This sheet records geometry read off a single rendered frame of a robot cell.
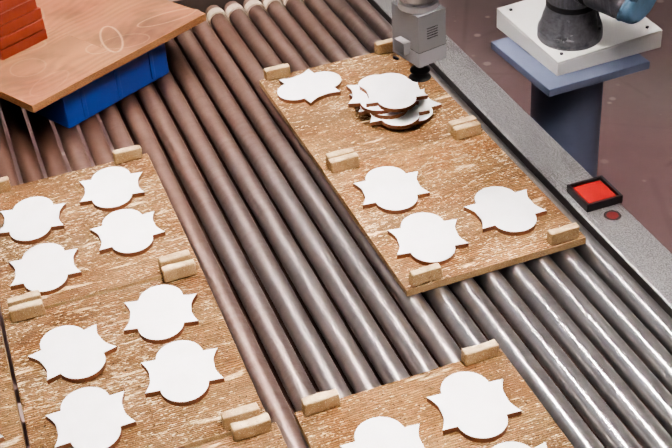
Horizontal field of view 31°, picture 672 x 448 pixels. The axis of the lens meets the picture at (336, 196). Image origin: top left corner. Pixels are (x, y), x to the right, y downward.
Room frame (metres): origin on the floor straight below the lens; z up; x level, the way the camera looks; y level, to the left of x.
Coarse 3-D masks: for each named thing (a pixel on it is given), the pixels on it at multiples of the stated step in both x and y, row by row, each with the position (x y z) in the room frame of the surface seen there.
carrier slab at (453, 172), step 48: (432, 144) 2.07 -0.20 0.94; (480, 144) 2.06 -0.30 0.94; (336, 192) 1.93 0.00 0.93; (432, 192) 1.90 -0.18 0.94; (528, 192) 1.88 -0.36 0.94; (384, 240) 1.76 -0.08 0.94; (480, 240) 1.74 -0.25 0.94; (528, 240) 1.73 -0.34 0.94; (576, 240) 1.72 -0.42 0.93; (432, 288) 1.63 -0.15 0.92
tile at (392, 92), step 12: (372, 84) 2.24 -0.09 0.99; (384, 84) 2.24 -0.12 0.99; (396, 84) 2.24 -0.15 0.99; (408, 84) 2.23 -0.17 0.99; (372, 96) 2.19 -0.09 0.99; (384, 96) 2.19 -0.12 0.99; (396, 96) 2.19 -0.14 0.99; (408, 96) 2.18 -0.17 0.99; (420, 96) 2.18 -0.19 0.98; (384, 108) 2.15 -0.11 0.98; (396, 108) 2.14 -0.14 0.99; (408, 108) 2.14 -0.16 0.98
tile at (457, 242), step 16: (416, 224) 1.79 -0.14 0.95; (432, 224) 1.78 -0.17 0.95; (448, 224) 1.78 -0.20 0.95; (400, 240) 1.74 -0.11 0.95; (416, 240) 1.74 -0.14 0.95; (432, 240) 1.74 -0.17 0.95; (448, 240) 1.73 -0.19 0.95; (464, 240) 1.73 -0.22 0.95; (400, 256) 1.70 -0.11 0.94; (416, 256) 1.69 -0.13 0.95; (432, 256) 1.69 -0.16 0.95; (448, 256) 1.69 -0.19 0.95
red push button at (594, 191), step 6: (600, 180) 1.91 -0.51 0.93; (582, 186) 1.89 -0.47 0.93; (588, 186) 1.89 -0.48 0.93; (594, 186) 1.89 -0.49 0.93; (600, 186) 1.89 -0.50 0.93; (606, 186) 1.89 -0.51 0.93; (582, 192) 1.87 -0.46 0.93; (588, 192) 1.87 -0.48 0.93; (594, 192) 1.87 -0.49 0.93; (600, 192) 1.87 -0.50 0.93; (606, 192) 1.87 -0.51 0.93; (612, 192) 1.86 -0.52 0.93; (588, 198) 1.85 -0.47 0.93; (594, 198) 1.85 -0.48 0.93; (600, 198) 1.85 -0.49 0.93
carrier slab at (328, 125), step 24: (336, 72) 2.40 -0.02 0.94; (360, 72) 2.39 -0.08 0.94; (384, 72) 2.38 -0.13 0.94; (408, 72) 2.37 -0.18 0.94; (336, 96) 2.29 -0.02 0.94; (432, 96) 2.26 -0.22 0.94; (288, 120) 2.21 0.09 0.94; (312, 120) 2.20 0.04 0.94; (336, 120) 2.19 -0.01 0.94; (360, 120) 2.18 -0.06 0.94; (432, 120) 2.16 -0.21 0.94; (312, 144) 2.10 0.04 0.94; (336, 144) 2.10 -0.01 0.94; (360, 144) 2.09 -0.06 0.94; (384, 144) 2.08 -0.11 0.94; (408, 144) 2.08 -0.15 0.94
